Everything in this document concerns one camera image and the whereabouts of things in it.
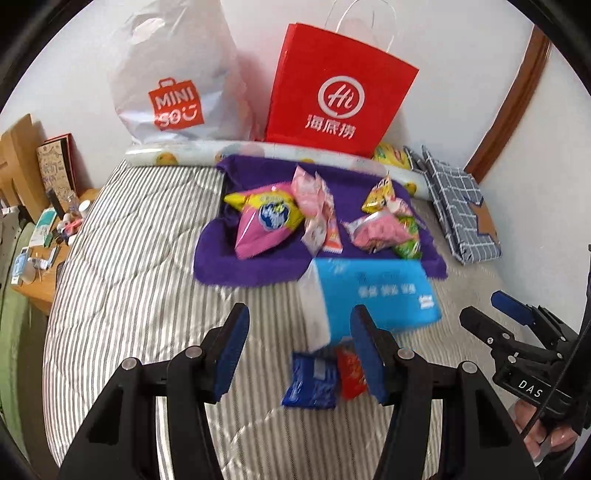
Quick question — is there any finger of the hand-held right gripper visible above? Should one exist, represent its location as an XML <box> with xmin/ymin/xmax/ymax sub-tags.
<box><xmin>459</xmin><ymin>306</ymin><xmax>525</xmax><ymax>360</ymax></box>
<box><xmin>491</xmin><ymin>290</ymin><xmax>566</xmax><ymax>345</ymax></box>

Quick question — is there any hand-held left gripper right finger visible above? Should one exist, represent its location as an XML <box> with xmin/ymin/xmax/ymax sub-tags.
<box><xmin>349</xmin><ymin>305</ymin><xmax>541</xmax><ymax>480</ymax></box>

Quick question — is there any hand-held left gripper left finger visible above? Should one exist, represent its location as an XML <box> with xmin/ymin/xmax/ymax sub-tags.
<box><xmin>58</xmin><ymin>302</ymin><xmax>251</xmax><ymax>480</ymax></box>

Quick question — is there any small red snack packet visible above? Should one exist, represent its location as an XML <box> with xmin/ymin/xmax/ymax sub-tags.
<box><xmin>335</xmin><ymin>346</ymin><xmax>371</xmax><ymax>400</ymax></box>

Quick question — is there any small blue snack packet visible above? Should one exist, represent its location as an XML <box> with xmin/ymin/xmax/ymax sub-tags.
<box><xmin>281</xmin><ymin>352</ymin><xmax>341</xmax><ymax>410</ymax></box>

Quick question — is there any blue tissue pack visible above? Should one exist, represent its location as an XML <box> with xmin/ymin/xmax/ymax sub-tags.
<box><xmin>299</xmin><ymin>258</ymin><xmax>443</xmax><ymax>352</ymax></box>

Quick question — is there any bright pink snack packet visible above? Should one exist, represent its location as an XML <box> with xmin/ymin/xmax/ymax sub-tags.
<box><xmin>344</xmin><ymin>212</ymin><xmax>419</xmax><ymax>254</ymax></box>

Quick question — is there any pink white snack bar packet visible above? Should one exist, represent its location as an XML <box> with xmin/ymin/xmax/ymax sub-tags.
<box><xmin>322</xmin><ymin>217</ymin><xmax>345</xmax><ymax>254</ymax></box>

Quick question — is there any pink yellow snack bag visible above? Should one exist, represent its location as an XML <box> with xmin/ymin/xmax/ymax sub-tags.
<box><xmin>223</xmin><ymin>181</ymin><xmax>308</xmax><ymax>260</ymax></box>

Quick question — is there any pink green snack packet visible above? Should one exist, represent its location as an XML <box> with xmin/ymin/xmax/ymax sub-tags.
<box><xmin>387</xmin><ymin>196</ymin><xmax>417</xmax><ymax>219</ymax></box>

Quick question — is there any yellow triangular snack packet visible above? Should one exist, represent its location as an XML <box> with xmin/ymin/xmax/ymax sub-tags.
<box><xmin>361</xmin><ymin>175</ymin><xmax>396</xmax><ymax>214</ymax></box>

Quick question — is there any light pink snack packet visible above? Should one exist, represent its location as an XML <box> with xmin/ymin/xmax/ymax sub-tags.
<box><xmin>291</xmin><ymin>165</ymin><xmax>336</xmax><ymax>219</ymax></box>

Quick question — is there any person's right hand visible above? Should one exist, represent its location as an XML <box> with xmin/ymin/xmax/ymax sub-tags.
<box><xmin>512</xmin><ymin>399</ymin><xmax>578</xmax><ymax>470</ymax></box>

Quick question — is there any purple towel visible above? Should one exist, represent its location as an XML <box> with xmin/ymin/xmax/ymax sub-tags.
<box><xmin>193</xmin><ymin>154</ymin><xmax>448</xmax><ymax>285</ymax></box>

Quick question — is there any grey plaid cloth with star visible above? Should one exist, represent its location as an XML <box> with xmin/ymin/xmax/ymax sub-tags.
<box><xmin>403</xmin><ymin>145</ymin><xmax>503</xmax><ymax>265</ymax></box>

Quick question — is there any striped bed mattress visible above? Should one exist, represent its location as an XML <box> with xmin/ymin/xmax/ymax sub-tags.
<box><xmin>41</xmin><ymin>159</ymin><xmax>546</xmax><ymax>480</ymax></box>

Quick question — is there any yellow chip bag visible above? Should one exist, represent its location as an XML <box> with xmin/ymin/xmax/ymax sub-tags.
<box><xmin>372</xmin><ymin>141</ymin><xmax>413</xmax><ymax>169</ymax></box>

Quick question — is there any rolled fruit print mat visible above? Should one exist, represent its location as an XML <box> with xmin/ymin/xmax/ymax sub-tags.
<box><xmin>124</xmin><ymin>140</ymin><xmax>431</xmax><ymax>200</ymax></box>

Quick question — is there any cluttered wooden nightstand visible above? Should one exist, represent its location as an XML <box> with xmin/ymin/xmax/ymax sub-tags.
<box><xmin>11</xmin><ymin>188</ymin><xmax>100</xmax><ymax>315</ymax></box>

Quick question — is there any green cloth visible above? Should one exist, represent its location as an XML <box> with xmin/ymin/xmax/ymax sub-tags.
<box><xmin>0</xmin><ymin>220</ymin><xmax>48</xmax><ymax>462</ymax></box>

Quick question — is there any teal white box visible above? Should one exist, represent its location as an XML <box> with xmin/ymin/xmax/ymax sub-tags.
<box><xmin>34</xmin><ymin>207</ymin><xmax>59</xmax><ymax>248</ymax></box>

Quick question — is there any red edged book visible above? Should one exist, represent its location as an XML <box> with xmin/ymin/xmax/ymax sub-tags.
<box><xmin>36</xmin><ymin>133</ymin><xmax>79</xmax><ymax>219</ymax></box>

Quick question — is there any red paper bag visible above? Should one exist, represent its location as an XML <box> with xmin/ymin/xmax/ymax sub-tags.
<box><xmin>264</xmin><ymin>0</ymin><xmax>420</xmax><ymax>158</ymax></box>

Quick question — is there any white plastic shopping bag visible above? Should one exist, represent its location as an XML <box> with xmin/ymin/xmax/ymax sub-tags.
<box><xmin>108</xmin><ymin>0</ymin><xmax>253</xmax><ymax>147</ymax></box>

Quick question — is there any light wooden headboard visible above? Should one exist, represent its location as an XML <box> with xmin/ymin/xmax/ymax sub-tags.
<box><xmin>0</xmin><ymin>113</ymin><xmax>52</xmax><ymax>223</ymax></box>

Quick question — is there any brown wooden door frame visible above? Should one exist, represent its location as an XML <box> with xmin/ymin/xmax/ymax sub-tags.
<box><xmin>464</xmin><ymin>25</ymin><xmax>553</xmax><ymax>184</ymax></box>

